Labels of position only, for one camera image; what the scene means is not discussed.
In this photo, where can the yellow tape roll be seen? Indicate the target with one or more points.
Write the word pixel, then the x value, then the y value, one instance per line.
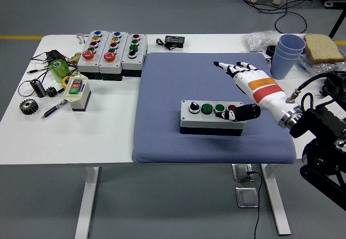
pixel 65 81

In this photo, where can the black digital meter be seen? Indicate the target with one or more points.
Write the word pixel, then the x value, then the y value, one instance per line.
pixel 175 41

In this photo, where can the grey five-button control box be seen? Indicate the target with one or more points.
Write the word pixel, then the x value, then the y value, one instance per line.
pixel 87 66
pixel 109 67

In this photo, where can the black cylindrical capacitor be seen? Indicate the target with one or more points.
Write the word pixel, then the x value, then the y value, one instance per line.
pixel 38 87

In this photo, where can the grey box red button round-cornered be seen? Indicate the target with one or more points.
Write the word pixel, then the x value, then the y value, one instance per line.
pixel 205 122

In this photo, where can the black pen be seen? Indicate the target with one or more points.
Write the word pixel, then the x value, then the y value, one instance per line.
pixel 54 109

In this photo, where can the clear bag of small parts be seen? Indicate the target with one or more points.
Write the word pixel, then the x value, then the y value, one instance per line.
pixel 259 40

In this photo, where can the black mesh device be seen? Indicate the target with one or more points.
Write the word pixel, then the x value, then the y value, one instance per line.
pixel 331 83

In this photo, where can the blue-grey padded mat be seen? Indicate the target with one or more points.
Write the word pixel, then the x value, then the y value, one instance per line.
pixel 167 87

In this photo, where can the black slanted pole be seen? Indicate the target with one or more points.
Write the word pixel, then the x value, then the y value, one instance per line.
pixel 337 21

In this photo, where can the white table leg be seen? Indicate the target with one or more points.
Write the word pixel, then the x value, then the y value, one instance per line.
pixel 87 195
pixel 275 195

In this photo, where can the large black gear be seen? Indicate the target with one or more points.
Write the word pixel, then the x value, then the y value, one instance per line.
pixel 29 107

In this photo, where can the green translucent cylinder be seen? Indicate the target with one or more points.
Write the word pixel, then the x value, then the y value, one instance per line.
pixel 60 71

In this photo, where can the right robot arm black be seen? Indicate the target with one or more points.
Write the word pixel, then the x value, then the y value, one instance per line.
pixel 324 117

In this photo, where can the small black gear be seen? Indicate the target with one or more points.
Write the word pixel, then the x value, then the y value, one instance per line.
pixel 51 92

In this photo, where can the bread slice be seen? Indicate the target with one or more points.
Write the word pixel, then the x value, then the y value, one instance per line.
pixel 323 49

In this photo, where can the grey box red button square-cornered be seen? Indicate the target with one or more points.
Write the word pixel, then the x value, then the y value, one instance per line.
pixel 131 64

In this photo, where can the blue plastic cup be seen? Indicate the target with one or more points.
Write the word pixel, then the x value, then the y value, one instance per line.
pixel 286 54
pixel 292 42
pixel 282 68

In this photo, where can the cream switch box red green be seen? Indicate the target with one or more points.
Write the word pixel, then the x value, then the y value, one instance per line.
pixel 78 102

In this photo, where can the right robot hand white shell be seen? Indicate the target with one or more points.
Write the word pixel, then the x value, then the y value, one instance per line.
pixel 262 87

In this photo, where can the brass fitting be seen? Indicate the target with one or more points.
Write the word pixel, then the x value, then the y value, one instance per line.
pixel 74 58

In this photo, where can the metal floor socket plate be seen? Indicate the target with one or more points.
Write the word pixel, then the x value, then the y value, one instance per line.
pixel 246 198
pixel 240 172

